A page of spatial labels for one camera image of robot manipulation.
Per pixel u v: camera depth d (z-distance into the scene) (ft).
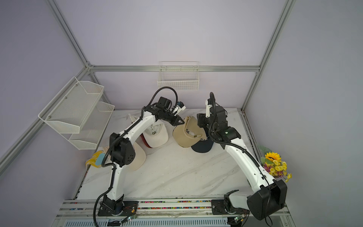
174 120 2.63
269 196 1.25
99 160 3.00
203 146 2.94
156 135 3.31
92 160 2.97
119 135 1.85
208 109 2.17
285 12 2.28
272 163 2.10
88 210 2.45
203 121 2.19
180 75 3.13
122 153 1.83
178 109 2.64
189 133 3.13
